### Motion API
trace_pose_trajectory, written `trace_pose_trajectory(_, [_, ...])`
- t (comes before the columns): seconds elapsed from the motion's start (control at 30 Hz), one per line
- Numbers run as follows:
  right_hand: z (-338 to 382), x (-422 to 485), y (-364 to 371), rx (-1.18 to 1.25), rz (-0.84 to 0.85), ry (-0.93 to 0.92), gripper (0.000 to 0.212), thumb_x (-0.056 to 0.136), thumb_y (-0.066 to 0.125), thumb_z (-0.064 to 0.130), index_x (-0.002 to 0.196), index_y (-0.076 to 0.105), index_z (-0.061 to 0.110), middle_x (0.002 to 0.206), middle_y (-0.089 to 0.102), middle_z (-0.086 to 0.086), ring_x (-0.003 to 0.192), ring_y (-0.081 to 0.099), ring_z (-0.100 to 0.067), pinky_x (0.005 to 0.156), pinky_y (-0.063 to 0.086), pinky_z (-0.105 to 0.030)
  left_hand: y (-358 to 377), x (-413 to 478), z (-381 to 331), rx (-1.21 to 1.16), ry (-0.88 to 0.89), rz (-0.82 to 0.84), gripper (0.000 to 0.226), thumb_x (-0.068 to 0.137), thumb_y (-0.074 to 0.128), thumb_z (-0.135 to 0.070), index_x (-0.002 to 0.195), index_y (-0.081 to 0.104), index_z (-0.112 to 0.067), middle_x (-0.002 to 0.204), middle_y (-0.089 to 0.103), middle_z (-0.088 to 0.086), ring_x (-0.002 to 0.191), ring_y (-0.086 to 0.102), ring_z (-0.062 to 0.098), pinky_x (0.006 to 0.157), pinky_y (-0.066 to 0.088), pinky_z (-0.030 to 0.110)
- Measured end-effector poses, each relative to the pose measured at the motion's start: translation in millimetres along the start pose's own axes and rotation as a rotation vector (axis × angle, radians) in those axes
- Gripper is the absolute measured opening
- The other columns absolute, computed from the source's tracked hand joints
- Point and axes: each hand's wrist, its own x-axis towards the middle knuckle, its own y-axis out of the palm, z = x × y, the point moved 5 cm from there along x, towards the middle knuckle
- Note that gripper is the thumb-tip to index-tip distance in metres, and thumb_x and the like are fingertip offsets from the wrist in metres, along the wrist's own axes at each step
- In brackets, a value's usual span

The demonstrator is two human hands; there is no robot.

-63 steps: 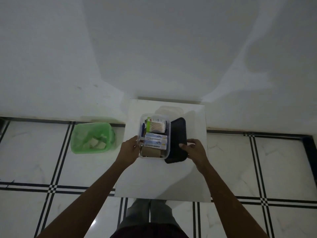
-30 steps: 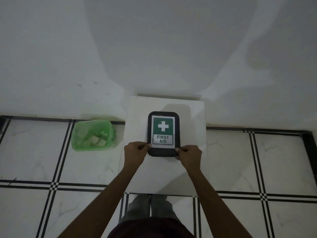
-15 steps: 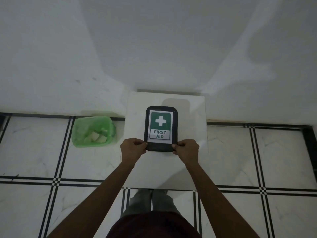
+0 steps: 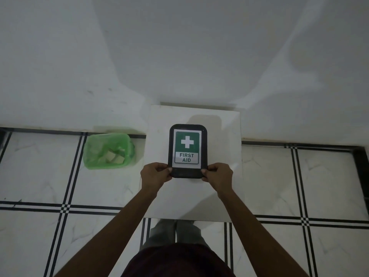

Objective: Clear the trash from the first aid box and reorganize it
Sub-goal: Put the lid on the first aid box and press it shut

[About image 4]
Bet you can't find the person's left forearm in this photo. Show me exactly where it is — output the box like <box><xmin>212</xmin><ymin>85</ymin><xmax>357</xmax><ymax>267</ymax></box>
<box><xmin>55</xmin><ymin>189</ymin><xmax>159</xmax><ymax>277</ymax></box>

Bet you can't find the person's right forearm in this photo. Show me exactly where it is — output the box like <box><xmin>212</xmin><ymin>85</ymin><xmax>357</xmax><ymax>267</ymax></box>
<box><xmin>216</xmin><ymin>189</ymin><xmax>311</xmax><ymax>277</ymax></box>

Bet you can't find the person's right hand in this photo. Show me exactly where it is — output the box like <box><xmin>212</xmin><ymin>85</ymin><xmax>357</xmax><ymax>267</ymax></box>
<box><xmin>201</xmin><ymin>162</ymin><xmax>233</xmax><ymax>199</ymax></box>

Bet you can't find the white crumpled paper waste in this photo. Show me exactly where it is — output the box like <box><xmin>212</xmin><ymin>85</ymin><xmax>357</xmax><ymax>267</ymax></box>
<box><xmin>103</xmin><ymin>150</ymin><xmax>126</xmax><ymax>165</ymax></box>

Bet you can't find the black lid green cross label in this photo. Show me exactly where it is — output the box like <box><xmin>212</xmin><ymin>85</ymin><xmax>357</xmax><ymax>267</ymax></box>
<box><xmin>168</xmin><ymin>123</ymin><xmax>208</xmax><ymax>179</ymax></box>

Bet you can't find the person's left hand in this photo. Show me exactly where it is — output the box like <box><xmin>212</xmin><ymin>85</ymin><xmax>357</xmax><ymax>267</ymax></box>
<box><xmin>140</xmin><ymin>162</ymin><xmax>173</xmax><ymax>197</ymax></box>

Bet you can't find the person's dark shirt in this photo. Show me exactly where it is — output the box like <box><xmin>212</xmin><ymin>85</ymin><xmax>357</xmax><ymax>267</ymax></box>
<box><xmin>121</xmin><ymin>244</ymin><xmax>237</xmax><ymax>277</ymax></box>

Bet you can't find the green plastic waste bin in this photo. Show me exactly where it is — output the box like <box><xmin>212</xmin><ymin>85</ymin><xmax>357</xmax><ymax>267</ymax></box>
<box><xmin>83</xmin><ymin>133</ymin><xmax>135</xmax><ymax>170</ymax></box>

